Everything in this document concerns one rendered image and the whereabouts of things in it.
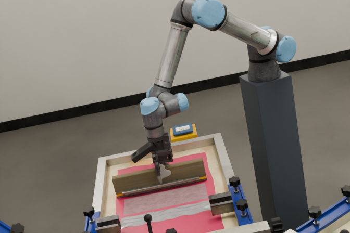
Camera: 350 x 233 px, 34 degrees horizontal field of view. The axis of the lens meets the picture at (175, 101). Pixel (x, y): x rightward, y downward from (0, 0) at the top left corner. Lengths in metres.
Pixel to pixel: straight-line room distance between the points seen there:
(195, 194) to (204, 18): 0.70
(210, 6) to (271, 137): 0.78
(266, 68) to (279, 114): 0.23
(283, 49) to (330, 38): 3.58
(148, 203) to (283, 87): 0.82
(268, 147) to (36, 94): 3.64
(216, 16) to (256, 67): 0.47
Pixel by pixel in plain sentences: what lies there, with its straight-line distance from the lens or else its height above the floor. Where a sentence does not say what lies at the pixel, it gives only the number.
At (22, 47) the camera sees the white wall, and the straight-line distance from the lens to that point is 5.79.
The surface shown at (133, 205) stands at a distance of 2.32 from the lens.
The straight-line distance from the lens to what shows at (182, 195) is 2.30.
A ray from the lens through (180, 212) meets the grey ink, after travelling 2.19.
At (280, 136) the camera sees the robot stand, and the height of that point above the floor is 0.92.
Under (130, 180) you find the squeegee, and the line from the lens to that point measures 2.34.
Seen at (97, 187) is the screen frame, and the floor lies 0.99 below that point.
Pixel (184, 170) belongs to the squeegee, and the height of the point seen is 1.02.
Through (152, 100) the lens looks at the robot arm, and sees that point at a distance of 2.19.
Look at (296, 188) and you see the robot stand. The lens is 2.86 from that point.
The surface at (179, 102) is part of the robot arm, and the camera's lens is 2.23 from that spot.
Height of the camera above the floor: 2.16
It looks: 22 degrees down
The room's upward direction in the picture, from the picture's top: 12 degrees counter-clockwise
